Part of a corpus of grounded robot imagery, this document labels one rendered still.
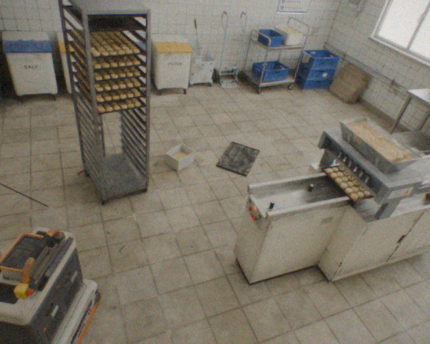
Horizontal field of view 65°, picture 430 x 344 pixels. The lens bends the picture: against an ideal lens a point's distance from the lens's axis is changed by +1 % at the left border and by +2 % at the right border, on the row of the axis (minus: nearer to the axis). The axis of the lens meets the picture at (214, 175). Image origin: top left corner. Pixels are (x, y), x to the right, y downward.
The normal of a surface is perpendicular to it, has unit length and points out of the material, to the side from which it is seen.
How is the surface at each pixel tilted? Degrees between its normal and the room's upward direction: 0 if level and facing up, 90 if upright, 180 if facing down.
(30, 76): 89
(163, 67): 92
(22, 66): 92
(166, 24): 90
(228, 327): 0
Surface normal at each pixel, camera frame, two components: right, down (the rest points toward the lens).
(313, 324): 0.14, -0.77
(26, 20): 0.38, 0.62
